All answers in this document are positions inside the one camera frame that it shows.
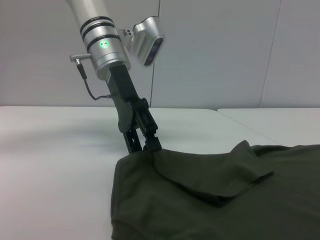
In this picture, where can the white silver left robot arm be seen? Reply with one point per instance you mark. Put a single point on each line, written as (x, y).
(102, 40)

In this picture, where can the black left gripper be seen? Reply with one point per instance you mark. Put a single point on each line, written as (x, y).
(123, 100)

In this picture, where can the dark green shirt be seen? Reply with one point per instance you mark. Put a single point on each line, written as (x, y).
(225, 195)

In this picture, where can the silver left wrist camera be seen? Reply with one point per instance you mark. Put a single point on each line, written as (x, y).
(146, 40)

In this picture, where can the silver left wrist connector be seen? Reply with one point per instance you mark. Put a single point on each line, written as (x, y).
(80, 57)

